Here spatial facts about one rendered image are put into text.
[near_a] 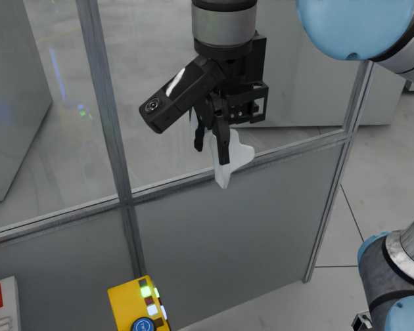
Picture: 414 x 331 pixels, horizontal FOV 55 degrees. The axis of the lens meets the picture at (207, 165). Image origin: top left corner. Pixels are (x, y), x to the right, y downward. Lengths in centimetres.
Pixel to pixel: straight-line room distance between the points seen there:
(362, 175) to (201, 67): 253
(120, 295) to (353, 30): 78
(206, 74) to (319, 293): 188
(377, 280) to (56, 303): 110
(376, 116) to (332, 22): 305
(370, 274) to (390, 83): 248
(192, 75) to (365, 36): 24
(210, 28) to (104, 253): 106
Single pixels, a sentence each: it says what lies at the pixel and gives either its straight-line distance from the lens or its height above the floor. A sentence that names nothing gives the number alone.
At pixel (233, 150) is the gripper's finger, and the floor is 153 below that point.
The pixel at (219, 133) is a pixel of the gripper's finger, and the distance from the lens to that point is 50.
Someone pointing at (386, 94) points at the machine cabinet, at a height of 33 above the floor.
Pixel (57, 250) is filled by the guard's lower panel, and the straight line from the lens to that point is 134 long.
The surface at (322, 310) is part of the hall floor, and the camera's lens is 221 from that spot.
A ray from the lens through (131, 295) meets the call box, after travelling 95.
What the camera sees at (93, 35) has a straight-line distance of 95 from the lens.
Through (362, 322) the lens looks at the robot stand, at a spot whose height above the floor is 94.
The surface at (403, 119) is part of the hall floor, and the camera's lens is 367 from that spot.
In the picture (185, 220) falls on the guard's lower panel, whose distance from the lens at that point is 141.
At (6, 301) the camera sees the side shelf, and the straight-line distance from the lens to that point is 130.
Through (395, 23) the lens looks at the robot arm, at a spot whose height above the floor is 177.
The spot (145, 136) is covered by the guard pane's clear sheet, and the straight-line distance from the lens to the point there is 113.
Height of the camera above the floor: 188
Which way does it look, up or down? 42 degrees down
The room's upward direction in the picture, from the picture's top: straight up
